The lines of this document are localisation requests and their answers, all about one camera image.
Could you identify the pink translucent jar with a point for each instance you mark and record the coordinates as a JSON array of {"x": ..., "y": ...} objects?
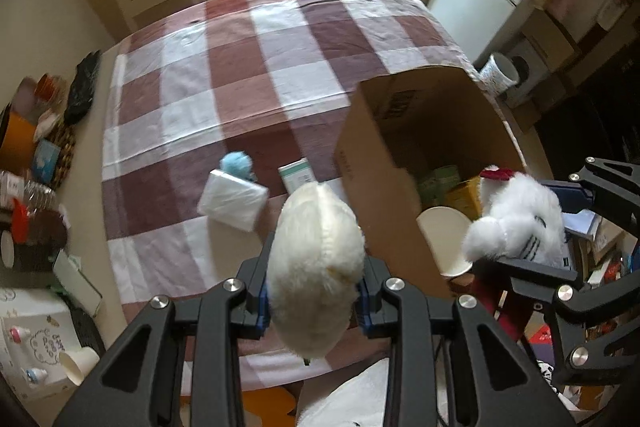
[{"x": 22, "y": 97}]

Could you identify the brown cardboard box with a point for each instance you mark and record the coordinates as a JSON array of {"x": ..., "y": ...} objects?
[{"x": 380, "y": 187}]

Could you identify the blue tissue pack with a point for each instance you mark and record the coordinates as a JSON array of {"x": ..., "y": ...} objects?
[{"x": 45, "y": 159}]

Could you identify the clear water bottle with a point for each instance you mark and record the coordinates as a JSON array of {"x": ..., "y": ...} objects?
[{"x": 30, "y": 192}]

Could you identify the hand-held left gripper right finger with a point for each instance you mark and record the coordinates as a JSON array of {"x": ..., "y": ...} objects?
[{"x": 367, "y": 312}]

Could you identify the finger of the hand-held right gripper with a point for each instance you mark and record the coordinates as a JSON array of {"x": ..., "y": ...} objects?
[
  {"x": 575, "y": 197},
  {"x": 530, "y": 269}
]

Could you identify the white small appliance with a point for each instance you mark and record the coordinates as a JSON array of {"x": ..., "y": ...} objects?
[{"x": 530, "y": 54}]

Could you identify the black plastic bag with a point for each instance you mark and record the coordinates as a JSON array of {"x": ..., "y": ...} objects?
[{"x": 82, "y": 87}]

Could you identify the patterned waste bin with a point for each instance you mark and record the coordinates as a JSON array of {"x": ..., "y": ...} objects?
[{"x": 495, "y": 74}]

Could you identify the red white checkered tablecloth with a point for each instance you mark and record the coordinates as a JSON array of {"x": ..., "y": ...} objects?
[{"x": 250, "y": 57}]

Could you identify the round white plush toy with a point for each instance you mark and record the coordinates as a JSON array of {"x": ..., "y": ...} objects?
[{"x": 315, "y": 267}]

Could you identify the white flat box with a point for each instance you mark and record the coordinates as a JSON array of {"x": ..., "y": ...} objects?
[{"x": 77, "y": 282}]

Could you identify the white tissue pack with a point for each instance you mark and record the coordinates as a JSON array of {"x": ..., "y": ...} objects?
[{"x": 230, "y": 199}]

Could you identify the white cat plush red bow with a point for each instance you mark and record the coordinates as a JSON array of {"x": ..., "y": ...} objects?
[{"x": 520, "y": 212}]

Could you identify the orange glass jar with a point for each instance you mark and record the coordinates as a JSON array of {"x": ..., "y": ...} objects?
[{"x": 50, "y": 87}]

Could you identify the green toy bricks box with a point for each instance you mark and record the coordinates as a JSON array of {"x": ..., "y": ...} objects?
[{"x": 435, "y": 184}]

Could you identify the white green medicine box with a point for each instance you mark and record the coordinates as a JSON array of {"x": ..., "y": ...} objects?
[{"x": 297, "y": 174}]

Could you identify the blue pompom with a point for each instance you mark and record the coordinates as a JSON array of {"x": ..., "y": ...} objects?
[{"x": 235, "y": 163}]

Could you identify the white paper cup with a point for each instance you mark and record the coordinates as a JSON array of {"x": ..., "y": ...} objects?
[
  {"x": 80, "y": 364},
  {"x": 7, "y": 252},
  {"x": 445, "y": 237}
]

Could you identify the yellow cartoon box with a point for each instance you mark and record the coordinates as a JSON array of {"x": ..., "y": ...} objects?
[{"x": 462, "y": 197}]

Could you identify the brown cardboard carton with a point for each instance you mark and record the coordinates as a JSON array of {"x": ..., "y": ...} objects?
[{"x": 550, "y": 37}]

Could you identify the white cartoon tissue box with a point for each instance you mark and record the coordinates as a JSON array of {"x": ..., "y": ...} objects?
[{"x": 30, "y": 342}]

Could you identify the wicker basket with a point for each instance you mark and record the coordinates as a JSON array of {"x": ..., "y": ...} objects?
[{"x": 65, "y": 152}]

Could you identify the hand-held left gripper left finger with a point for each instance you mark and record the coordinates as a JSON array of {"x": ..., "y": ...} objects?
[{"x": 252, "y": 307}]

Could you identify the orange patterned cushion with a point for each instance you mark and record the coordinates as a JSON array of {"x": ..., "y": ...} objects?
[{"x": 272, "y": 407}]

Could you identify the black plastic crate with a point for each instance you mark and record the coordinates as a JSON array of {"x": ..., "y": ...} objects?
[{"x": 87, "y": 332}]

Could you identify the orange container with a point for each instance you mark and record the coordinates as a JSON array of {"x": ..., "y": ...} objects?
[{"x": 17, "y": 139}]

